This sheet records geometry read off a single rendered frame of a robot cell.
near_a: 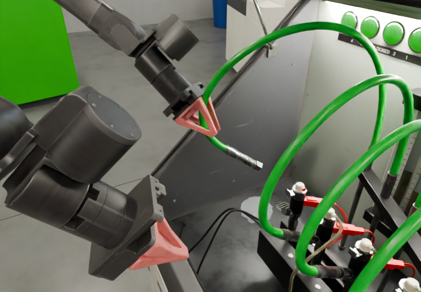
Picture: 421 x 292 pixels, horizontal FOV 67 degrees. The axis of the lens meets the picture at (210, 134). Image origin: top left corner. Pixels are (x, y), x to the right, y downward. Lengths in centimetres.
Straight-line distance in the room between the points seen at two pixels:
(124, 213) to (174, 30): 38
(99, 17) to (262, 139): 59
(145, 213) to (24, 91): 355
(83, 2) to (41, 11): 300
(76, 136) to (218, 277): 66
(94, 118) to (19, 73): 351
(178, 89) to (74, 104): 35
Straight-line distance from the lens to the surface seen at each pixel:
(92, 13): 66
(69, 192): 31
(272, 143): 104
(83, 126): 27
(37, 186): 31
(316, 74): 98
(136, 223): 34
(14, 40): 369
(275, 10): 342
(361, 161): 43
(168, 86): 61
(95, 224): 33
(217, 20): 682
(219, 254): 92
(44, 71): 380
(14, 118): 34
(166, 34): 62
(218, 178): 99
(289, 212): 70
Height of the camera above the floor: 155
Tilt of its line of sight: 31 degrees down
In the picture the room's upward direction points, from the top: straight up
